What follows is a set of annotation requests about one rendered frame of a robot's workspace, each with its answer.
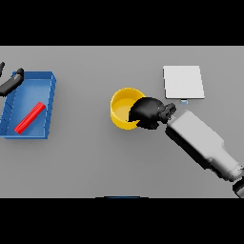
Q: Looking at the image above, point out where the dark right robot hand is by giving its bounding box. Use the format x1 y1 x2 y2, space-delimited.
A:
128 96 177 131

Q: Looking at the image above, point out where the dark left robot hand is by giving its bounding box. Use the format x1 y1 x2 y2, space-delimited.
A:
0 61 25 97

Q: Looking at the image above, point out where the yellow bowl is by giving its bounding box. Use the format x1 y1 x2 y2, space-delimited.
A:
110 87 147 131

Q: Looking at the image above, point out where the red beaker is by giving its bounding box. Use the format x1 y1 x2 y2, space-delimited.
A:
13 101 47 135

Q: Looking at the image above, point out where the pale square measuring scale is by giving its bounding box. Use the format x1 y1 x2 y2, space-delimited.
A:
162 65 206 105

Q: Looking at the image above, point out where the blue tray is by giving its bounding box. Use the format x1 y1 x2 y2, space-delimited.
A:
0 71 57 140

